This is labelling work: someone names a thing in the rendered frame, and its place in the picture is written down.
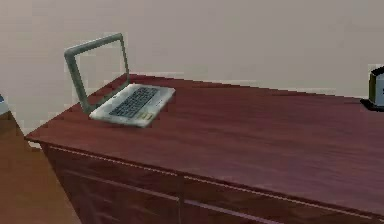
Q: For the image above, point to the grey open laptop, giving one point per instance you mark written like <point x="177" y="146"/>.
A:
<point x="134" y="103"/>

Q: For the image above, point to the red-brown wooden chest of drawers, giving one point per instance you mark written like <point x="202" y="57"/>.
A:
<point x="253" y="140"/>

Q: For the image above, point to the grey box on black base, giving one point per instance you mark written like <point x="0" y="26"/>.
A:
<point x="378" y="90"/>

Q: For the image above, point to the blue and grey object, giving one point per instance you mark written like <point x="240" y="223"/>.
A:
<point x="2" y="106"/>

